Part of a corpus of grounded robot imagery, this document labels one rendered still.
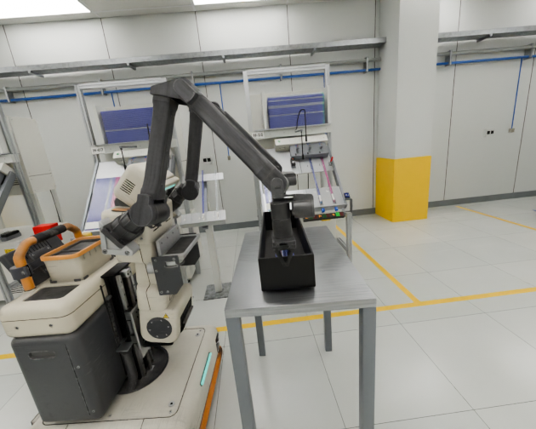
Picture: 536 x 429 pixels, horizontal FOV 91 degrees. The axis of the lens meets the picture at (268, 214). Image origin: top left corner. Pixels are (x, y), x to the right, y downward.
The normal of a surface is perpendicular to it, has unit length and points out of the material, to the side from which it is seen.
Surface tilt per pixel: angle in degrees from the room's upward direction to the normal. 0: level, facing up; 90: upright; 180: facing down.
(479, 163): 90
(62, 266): 92
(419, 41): 90
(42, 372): 90
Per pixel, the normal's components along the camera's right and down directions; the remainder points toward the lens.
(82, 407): 0.00, 0.26
